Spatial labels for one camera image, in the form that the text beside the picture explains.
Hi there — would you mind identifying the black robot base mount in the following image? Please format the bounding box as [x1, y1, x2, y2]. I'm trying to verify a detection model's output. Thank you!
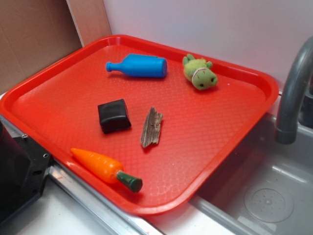
[0, 122, 52, 226]

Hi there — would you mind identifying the weathered wood piece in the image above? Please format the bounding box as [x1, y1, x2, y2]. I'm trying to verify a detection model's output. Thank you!
[140, 107, 163, 148]

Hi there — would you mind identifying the silver metal rail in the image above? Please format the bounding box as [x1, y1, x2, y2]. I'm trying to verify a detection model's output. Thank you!
[0, 114, 150, 235]

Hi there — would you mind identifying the green plush turtle toy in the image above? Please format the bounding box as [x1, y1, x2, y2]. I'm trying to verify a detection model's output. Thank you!
[182, 54, 218, 91]

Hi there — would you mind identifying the brown cardboard panel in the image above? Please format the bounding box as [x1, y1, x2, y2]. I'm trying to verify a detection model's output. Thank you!
[0, 0, 111, 94]

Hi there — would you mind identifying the red plastic tray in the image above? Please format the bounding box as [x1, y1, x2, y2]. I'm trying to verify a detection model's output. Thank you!
[0, 35, 278, 215]

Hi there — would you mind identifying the blue plastic toy bottle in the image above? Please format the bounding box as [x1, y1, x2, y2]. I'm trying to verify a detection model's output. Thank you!
[106, 54, 167, 78]

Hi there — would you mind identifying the black rubber block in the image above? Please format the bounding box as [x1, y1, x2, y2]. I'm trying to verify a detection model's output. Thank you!
[98, 99, 132, 134]

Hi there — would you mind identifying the orange plastic toy carrot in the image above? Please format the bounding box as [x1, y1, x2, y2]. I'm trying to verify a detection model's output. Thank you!
[70, 148, 143, 193]

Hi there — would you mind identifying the grey plastic sink basin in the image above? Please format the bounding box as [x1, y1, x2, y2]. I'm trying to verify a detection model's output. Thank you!
[156, 91, 313, 235]

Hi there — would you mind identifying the grey toy sink faucet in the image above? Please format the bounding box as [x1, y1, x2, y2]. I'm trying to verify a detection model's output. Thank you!
[274, 37, 313, 144]

